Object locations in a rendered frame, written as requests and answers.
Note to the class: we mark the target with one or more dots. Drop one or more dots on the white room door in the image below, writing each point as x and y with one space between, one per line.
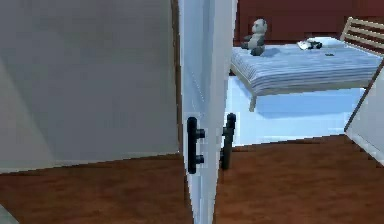
203 66

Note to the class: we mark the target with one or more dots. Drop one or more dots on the grey and white teddy bear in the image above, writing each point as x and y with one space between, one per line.
256 38

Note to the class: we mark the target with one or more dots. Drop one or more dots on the wooden bed with striped blanket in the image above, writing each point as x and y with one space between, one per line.
300 68

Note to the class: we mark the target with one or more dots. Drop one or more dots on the black and white small object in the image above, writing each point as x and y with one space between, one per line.
310 45

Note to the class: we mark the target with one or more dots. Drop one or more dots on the small black flat object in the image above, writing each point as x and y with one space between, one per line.
329 54

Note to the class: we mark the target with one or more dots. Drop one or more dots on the white pillow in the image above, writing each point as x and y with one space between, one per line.
328 41

